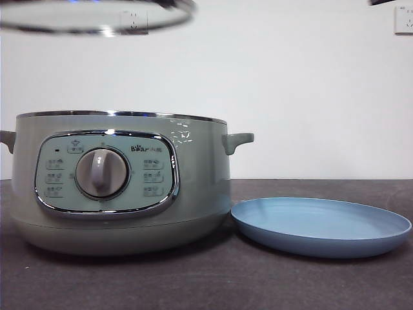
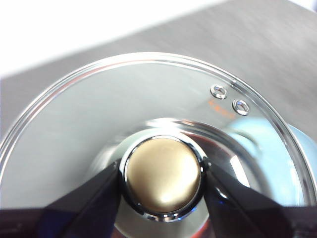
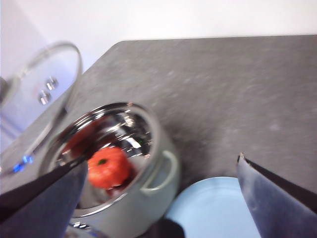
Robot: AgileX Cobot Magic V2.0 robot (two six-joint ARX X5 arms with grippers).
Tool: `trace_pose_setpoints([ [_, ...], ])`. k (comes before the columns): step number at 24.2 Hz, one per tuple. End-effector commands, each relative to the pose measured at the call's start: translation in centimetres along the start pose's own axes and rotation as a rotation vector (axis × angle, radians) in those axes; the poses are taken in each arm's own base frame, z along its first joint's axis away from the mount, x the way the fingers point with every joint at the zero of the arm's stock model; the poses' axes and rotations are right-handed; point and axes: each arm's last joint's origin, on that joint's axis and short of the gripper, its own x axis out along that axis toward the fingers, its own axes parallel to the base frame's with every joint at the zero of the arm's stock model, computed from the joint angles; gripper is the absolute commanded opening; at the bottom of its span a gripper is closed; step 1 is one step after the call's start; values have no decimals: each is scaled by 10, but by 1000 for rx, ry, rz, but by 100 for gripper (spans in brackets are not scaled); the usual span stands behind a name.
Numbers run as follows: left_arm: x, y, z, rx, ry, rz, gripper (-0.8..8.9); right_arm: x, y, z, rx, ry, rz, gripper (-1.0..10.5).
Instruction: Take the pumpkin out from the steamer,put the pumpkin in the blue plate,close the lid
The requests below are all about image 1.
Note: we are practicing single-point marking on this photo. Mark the glass lid with green knob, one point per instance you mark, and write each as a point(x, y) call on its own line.
point(64, 14)

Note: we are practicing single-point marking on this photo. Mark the pale green electric steamer pot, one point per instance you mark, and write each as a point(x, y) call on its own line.
point(200, 181)

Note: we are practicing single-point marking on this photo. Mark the blue round plate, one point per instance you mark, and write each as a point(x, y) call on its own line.
point(322, 219)

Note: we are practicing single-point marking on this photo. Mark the white wall socket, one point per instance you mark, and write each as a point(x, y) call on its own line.
point(405, 21)
point(135, 19)

